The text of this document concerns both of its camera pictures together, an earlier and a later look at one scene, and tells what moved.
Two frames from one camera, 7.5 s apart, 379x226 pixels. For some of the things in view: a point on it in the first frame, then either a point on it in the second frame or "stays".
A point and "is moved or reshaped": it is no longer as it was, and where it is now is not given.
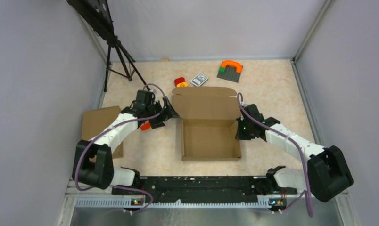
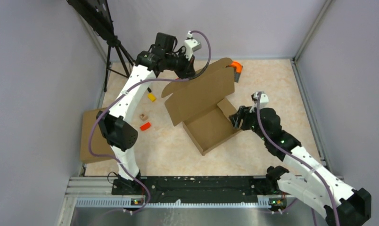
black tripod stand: (94, 14) stays
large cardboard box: (210, 116) is moved or reshaped
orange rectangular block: (145, 126) stays
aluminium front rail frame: (102, 208) stays
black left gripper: (168, 112) to (188, 68)
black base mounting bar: (205, 189) stays
